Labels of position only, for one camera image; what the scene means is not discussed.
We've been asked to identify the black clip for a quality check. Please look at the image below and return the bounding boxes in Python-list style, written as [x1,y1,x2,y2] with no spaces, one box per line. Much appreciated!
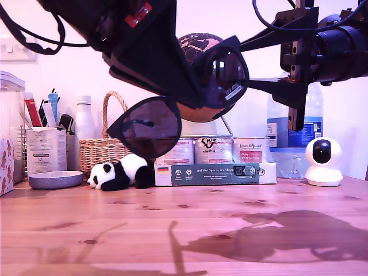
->
[57,113,76,136]

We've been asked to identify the clear plastic storage container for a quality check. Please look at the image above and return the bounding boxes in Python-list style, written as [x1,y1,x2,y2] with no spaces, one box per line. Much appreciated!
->
[0,70,26,185]

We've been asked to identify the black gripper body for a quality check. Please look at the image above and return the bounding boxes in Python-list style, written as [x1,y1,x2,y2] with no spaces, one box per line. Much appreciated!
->
[280,27,354,133]

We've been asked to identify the red white tube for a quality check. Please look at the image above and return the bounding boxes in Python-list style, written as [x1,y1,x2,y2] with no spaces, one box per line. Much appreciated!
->
[22,91,43,128]

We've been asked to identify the black Google sunglasses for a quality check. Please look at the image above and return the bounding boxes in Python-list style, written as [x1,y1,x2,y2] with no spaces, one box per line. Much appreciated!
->
[106,36,250,160]

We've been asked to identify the blue white packet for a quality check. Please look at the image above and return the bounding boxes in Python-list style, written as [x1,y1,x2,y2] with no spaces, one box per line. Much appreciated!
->
[47,92,60,127]

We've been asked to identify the gingerbread print box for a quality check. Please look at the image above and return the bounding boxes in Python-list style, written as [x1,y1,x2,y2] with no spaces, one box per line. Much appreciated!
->
[0,138,14,196]

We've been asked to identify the white bottle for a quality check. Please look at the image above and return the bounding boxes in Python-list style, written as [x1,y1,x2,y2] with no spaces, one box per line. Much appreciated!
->
[73,94,95,141]

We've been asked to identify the printed cardboard tray box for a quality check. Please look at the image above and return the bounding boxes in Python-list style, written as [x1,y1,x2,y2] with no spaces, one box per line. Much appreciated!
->
[154,162,277,186]

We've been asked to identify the large clear water bottle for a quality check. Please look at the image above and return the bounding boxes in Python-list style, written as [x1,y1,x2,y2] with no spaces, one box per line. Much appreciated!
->
[266,71,324,179]

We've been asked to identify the panda plush toy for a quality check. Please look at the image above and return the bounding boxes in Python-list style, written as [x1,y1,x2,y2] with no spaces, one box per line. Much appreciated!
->
[86,153,156,193]

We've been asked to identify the brown cork globe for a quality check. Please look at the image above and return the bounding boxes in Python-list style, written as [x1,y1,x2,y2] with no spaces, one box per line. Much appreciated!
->
[175,32,239,136]

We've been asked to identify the small white round camera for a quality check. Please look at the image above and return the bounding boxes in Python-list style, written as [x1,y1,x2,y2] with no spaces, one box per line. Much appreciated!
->
[304,137,343,187]

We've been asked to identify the wicker basket with handle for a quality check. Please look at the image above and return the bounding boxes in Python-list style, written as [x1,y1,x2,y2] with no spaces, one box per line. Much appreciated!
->
[78,91,139,175]

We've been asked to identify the grey bowl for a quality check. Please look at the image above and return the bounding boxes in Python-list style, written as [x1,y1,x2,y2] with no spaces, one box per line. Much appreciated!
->
[28,170,84,190]

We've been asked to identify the white printed carton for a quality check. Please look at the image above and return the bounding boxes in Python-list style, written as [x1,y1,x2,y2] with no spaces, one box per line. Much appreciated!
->
[25,127,67,176]

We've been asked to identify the metal wire rack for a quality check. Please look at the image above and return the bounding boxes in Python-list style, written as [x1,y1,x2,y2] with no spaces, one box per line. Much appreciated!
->
[17,123,27,179]

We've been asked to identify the white wall light switch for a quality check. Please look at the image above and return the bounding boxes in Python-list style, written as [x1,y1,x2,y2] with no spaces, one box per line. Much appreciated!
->
[0,36,37,63]

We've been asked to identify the tin with red label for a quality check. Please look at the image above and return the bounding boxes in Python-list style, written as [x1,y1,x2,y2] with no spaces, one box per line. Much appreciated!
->
[232,137,271,164]

